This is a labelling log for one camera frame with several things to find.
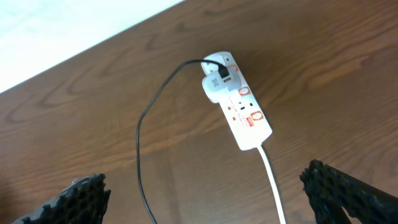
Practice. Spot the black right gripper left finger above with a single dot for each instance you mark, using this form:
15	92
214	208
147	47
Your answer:
85	201

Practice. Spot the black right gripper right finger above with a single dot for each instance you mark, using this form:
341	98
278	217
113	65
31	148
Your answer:
335	196

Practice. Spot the white power strip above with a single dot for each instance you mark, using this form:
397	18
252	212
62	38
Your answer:
245	117

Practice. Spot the white USB charger plug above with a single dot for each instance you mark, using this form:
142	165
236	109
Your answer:
218	85

